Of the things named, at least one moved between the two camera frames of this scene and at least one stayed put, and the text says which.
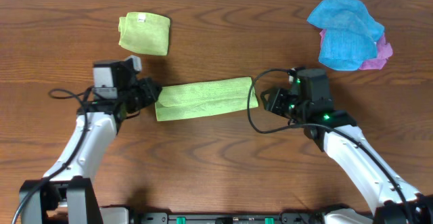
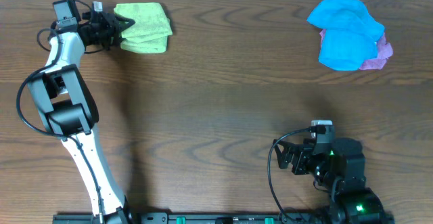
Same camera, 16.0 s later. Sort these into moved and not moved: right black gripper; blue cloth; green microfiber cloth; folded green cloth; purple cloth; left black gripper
Moved: right black gripper; left black gripper; green microfiber cloth
Not moved: blue cloth; folded green cloth; purple cloth
